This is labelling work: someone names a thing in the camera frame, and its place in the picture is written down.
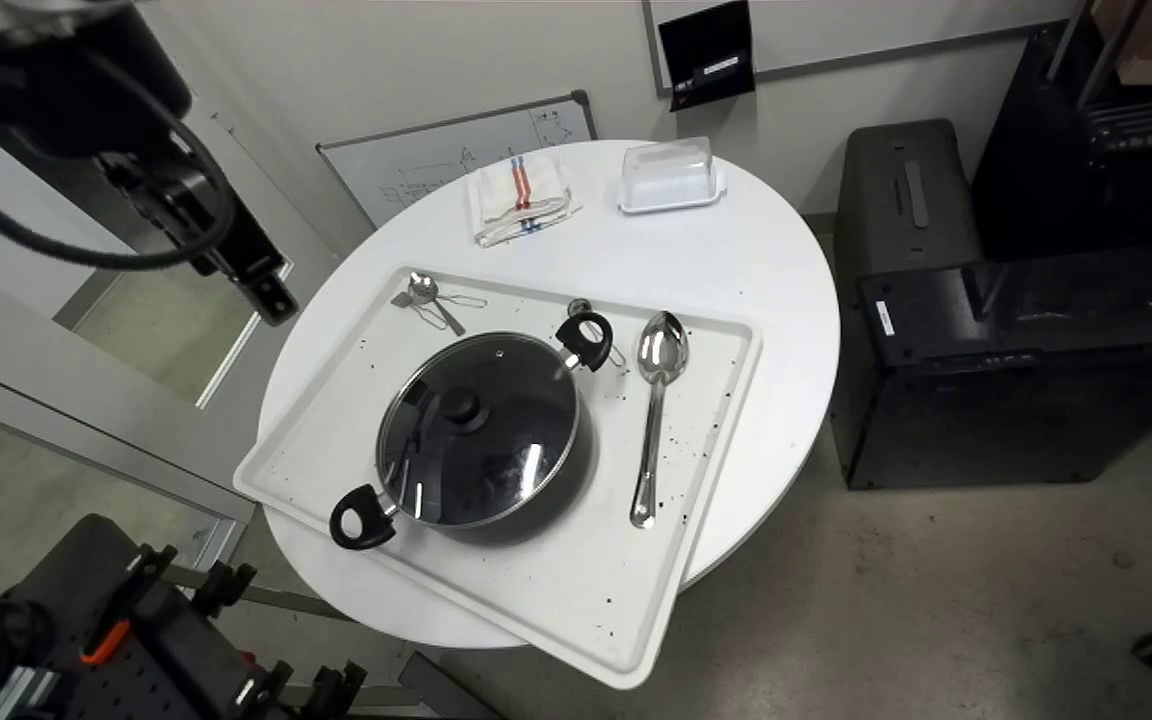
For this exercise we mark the small whiteboard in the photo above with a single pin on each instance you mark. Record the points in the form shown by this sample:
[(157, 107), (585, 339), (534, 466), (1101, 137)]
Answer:
[(403, 164)]

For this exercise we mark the grey metal frame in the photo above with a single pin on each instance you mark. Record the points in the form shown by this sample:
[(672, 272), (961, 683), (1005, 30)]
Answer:
[(71, 427)]

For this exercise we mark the large metal spoon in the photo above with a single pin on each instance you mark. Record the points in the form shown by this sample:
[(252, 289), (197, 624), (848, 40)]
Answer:
[(662, 355)]

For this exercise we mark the black printer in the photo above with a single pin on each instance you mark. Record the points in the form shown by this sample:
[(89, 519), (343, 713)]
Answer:
[(1001, 374)]

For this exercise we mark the white rectangular tray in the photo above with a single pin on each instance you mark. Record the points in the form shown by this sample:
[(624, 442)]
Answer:
[(562, 584)]

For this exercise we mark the black wall box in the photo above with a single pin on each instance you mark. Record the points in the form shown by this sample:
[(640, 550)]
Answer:
[(706, 52)]

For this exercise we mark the clear plastic butter dish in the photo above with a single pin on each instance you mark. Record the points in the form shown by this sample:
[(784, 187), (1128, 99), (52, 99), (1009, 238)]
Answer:
[(668, 181)]

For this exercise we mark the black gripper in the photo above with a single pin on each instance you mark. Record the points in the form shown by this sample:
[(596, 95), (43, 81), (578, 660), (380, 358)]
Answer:
[(181, 203)]

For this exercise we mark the glass lid with black knob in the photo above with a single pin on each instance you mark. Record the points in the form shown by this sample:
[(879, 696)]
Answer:
[(469, 452)]

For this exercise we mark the black tool cart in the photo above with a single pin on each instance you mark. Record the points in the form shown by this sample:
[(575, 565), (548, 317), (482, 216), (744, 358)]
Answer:
[(99, 584)]

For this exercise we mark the black shelf unit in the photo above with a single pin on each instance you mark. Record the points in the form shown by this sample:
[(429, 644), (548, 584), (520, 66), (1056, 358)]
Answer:
[(1137, 145)]

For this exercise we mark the thin white bar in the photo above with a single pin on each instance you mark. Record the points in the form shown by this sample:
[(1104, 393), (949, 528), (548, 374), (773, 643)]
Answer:
[(225, 363)]

